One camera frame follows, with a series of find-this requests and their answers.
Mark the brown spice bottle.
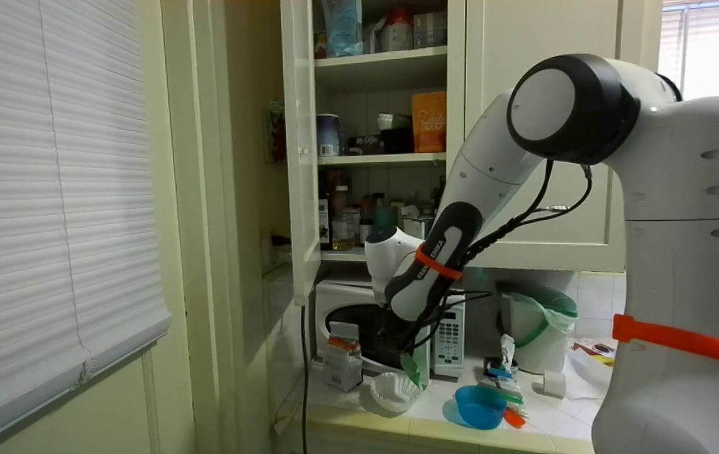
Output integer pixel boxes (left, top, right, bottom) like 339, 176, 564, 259
327, 184, 361, 251

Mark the orange plastic spoon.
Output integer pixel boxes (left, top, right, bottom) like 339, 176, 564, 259
503, 406, 530, 430

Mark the blue packet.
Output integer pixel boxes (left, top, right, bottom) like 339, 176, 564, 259
323, 0, 369, 60

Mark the dark glass jar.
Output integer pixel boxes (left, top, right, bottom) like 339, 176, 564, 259
315, 111, 345, 162

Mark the metal can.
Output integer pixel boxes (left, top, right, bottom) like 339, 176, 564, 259
411, 8, 450, 50

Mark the green lidded container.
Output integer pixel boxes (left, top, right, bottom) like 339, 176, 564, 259
498, 280, 583, 379

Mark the open cream cabinet door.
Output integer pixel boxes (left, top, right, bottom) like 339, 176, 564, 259
277, 0, 323, 307

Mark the jar with red lid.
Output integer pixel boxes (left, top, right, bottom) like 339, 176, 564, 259
376, 5, 417, 53

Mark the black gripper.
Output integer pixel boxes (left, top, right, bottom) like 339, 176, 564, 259
359, 309, 418, 371

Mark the black power cable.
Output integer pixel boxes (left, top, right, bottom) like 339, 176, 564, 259
298, 297, 313, 454

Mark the closed cream cabinet door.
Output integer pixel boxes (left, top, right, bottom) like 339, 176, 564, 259
462, 0, 667, 275

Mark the white squeeze bottle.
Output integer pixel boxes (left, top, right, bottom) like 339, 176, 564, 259
495, 329, 520, 379

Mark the orange carton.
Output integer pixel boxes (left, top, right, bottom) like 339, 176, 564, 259
409, 87, 450, 155

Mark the blue plastic bowl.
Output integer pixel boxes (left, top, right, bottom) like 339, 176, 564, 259
451, 384, 511, 430

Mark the white window blind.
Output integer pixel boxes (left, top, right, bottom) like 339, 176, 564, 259
0, 0, 173, 454

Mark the bag of colourful items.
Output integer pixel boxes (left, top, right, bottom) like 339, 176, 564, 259
564, 336, 620, 399

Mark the white microwave oven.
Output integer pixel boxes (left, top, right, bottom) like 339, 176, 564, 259
313, 277, 469, 391

